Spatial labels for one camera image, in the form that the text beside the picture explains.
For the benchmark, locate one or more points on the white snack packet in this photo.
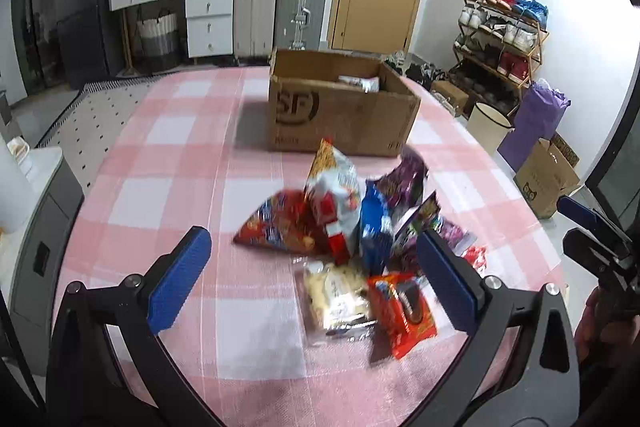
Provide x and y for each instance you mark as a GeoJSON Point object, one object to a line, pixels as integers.
{"type": "Point", "coordinates": [357, 83]}

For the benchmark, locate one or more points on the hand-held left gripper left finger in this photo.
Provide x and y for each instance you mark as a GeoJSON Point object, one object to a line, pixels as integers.
{"type": "Point", "coordinates": [180, 279]}

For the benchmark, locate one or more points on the small red snack packet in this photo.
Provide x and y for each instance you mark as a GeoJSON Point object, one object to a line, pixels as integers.
{"type": "Point", "coordinates": [475, 257]}

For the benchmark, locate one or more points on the person's right hand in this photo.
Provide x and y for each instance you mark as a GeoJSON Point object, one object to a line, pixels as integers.
{"type": "Point", "coordinates": [600, 342]}

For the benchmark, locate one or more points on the pink purple snack packet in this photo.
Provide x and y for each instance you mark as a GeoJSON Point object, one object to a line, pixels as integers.
{"type": "Point", "coordinates": [457, 234]}

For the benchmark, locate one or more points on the black white patterned rug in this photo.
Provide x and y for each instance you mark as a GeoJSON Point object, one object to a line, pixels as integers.
{"type": "Point", "coordinates": [100, 117]}

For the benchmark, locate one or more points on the green purple snack packet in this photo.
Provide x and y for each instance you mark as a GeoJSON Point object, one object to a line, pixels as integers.
{"type": "Point", "coordinates": [422, 214]}

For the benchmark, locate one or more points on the dark glass cabinet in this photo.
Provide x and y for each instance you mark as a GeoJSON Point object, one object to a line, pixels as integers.
{"type": "Point", "coordinates": [35, 17]}

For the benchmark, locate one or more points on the small closed brown box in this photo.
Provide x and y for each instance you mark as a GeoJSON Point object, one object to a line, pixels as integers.
{"type": "Point", "coordinates": [450, 94]}

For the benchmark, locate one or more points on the blue snack packet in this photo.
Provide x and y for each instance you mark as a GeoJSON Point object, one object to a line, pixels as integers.
{"type": "Point", "coordinates": [375, 227]}

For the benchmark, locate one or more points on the white desk with drawers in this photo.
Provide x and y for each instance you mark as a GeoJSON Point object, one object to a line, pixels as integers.
{"type": "Point", "coordinates": [210, 7]}

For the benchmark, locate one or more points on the beige suitcase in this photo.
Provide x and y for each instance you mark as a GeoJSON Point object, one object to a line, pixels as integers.
{"type": "Point", "coordinates": [255, 12]}

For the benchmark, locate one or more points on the grey white appliance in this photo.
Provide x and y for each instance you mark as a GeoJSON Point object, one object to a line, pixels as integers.
{"type": "Point", "coordinates": [35, 247]}

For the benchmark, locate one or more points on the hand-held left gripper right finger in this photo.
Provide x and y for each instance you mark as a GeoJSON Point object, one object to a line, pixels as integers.
{"type": "Point", "coordinates": [445, 287]}

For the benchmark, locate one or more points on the shoe rack with shoes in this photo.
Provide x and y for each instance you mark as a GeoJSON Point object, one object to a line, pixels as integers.
{"type": "Point", "coordinates": [510, 62]}

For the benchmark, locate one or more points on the brown cardboard box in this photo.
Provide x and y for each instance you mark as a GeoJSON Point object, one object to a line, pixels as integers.
{"type": "Point", "coordinates": [325, 117]}

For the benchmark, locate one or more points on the white trash bin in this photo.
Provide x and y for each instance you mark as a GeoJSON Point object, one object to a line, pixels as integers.
{"type": "Point", "coordinates": [487, 127]}

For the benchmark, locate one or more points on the purple snack bag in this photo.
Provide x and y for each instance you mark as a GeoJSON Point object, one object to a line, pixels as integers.
{"type": "Point", "coordinates": [405, 177]}

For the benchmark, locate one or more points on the grey white laundry basket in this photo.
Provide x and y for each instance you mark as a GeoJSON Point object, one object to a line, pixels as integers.
{"type": "Point", "coordinates": [157, 39]}

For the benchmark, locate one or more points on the orange cookie packet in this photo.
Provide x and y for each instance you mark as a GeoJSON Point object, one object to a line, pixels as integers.
{"type": "Point", "coordinates": [405, 317]}

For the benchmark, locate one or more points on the open brown carton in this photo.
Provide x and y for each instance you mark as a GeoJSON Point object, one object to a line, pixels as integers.
{"type": "Point", "coordinates": [542, 187]}

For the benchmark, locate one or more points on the clear packet of pale snacks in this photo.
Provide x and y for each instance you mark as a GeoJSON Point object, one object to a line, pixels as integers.
{"type": "Point", "coordinates": [330, 292]}

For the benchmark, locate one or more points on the wooden shoe rack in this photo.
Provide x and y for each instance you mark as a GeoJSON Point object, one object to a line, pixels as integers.
{"type": "Point", "coordinates": [537, 52]}

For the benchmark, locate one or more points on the person's right forearm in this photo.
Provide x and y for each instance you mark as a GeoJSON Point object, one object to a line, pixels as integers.
{"type": "Point", "coordinates": [615, 392]}

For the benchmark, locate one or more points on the pink plaid tablecloth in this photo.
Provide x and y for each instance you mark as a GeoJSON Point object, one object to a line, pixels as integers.
{"type": "Point", "coordinates": [175, 157]}

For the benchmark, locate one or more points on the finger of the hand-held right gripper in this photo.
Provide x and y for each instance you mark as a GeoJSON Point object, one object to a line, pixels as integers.
{"type": "Point", "coordinates": [585, 247]}
{"type": "Point", "coordinates": [575, 207]}

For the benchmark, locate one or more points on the pile of loose shoes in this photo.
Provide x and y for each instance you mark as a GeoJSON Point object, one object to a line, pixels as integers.
{"type": "Point", "coordinates": [420, 72]}

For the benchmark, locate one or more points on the white red snack bag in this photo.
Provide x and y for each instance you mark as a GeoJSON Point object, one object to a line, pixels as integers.
{"type": "Point", "coordinates": [332, 187]}

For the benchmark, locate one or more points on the silver suitcase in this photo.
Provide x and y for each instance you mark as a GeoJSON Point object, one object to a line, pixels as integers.
{"type": "Point", "coordinates": [300, 7]}

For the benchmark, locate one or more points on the red chip bag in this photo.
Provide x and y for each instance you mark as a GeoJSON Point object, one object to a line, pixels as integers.
{"type": "Point", "coordinates": [280, 227]}

